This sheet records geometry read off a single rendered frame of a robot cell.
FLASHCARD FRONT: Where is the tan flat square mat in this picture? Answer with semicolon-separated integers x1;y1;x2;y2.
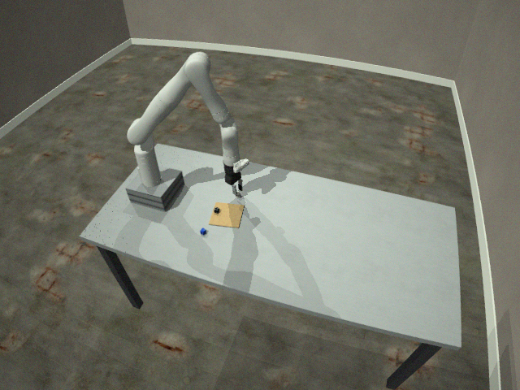
209;202;245;228

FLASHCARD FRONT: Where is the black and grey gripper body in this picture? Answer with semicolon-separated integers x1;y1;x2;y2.
223;154;249;185

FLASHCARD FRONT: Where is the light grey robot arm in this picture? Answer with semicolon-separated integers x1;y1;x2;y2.
127;52;239;188

